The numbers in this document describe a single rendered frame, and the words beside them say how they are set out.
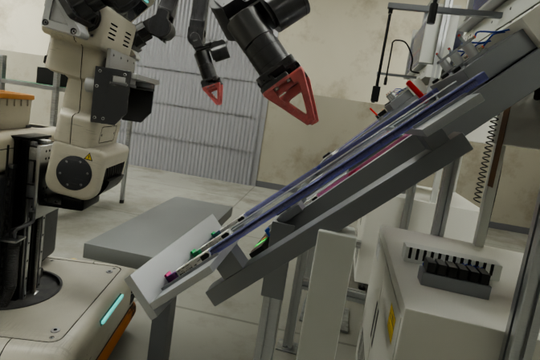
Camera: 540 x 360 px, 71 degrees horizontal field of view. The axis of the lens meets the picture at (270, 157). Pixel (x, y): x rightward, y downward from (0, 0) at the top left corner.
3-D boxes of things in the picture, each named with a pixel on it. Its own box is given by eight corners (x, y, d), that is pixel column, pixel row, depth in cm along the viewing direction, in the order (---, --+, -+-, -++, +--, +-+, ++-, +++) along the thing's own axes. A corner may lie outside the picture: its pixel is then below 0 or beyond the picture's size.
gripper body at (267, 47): (304, 72, 64) (280, 37, 65) (298, 63, 54) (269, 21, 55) (273, 95, 66) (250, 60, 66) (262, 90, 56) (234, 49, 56)
